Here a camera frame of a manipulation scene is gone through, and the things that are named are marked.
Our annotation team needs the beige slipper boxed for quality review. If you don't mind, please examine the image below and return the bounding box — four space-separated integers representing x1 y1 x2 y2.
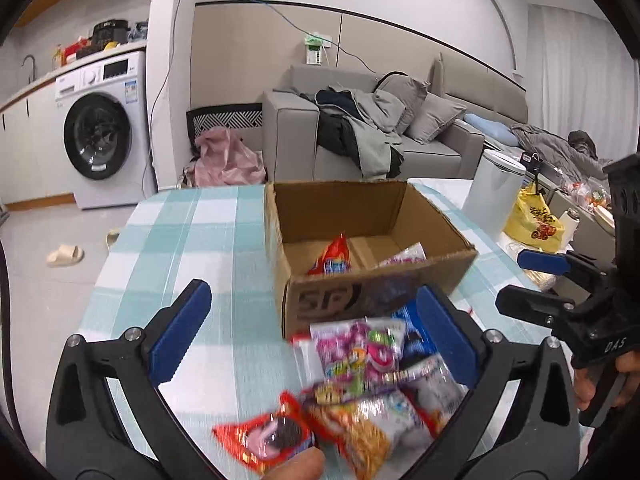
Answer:
46 244 85 268

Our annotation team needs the orange noodle snack bag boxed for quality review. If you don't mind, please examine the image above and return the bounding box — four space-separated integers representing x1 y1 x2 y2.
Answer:
301 391 436 480

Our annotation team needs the yellow plastic bag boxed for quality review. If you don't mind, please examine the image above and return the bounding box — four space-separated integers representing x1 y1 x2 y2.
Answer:
503 183 565 254

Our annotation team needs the brown SF cardboard box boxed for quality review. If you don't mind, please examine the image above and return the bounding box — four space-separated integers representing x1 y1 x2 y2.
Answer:
264 181 477 339

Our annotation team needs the red snack bag in box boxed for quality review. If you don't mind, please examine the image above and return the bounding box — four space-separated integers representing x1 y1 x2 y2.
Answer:
307 233 352 276

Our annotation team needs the blue cable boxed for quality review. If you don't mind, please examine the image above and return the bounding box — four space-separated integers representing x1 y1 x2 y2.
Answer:
184 0 377 75

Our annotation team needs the purple candy snack bag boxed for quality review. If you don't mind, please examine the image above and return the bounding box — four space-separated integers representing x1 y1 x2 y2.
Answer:
309 318 406 384

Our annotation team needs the red oreo snack pack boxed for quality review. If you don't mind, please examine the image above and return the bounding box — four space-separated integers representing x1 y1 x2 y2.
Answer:
213 391 316 476

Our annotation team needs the black patterned basket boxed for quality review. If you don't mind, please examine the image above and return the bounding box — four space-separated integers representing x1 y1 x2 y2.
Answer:
186 103 264 157

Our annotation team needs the purple zigzag snack packet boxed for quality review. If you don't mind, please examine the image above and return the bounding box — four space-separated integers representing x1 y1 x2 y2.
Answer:
311 367 428 405

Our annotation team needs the right hand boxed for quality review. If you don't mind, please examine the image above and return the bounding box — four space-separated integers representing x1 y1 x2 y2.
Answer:
574 351 640 411

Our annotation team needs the teal plaid tablecloth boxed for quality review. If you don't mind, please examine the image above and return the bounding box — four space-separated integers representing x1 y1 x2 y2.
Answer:
75 179 550 479

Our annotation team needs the blue oreo snack pack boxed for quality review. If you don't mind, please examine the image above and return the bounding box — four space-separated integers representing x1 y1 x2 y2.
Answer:
392 300 437 370

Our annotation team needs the grey jacket on sofa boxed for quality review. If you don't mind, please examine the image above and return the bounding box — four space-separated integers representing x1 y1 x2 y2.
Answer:
312 87 406 179

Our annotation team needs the left hand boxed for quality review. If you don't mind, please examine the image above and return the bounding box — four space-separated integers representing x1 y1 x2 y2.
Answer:
262 448 326 480

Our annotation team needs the white red snack pack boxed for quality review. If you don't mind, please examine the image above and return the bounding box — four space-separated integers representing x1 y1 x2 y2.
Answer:
402 353 469 438

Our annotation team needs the light blue pillow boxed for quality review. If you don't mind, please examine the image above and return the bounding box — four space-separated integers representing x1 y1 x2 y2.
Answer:
463 113 518 148

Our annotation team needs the grey cushion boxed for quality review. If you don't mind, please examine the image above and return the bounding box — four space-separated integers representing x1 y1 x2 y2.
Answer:
405 93 466 144

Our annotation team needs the grey sofa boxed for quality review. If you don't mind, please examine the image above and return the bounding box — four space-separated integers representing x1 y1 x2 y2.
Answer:
262 52 528 181

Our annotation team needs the white power strip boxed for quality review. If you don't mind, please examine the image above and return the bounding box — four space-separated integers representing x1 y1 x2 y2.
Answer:
304 32 332 66

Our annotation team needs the white washing machine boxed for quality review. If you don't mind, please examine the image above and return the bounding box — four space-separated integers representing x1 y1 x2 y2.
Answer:
54 50 157 210

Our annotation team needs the white cylindrical bin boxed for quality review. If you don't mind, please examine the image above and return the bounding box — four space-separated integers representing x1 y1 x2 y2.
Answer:
462 150 526 240

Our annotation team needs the pink cloth pile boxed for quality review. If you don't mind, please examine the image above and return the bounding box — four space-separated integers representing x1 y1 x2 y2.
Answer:
193 127 267 188

